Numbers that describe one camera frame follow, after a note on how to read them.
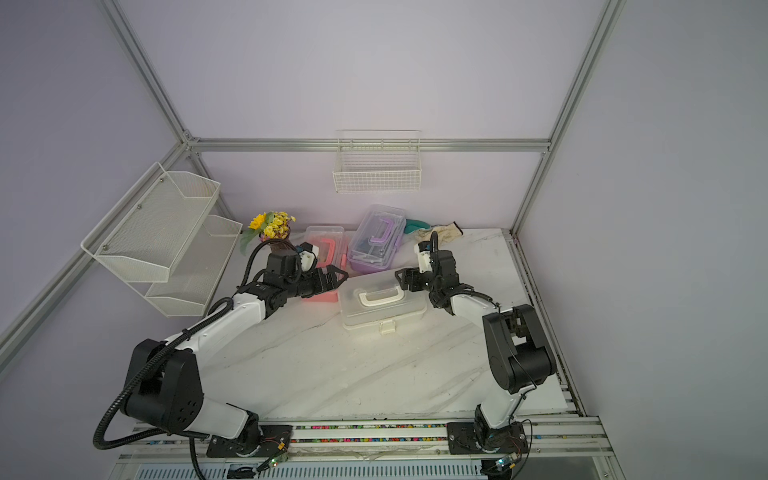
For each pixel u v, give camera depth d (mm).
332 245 1008
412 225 1171
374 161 1075
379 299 864
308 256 796
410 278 829
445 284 741
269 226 877
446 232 1206
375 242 1043
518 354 471
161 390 425
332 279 764
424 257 842
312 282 759
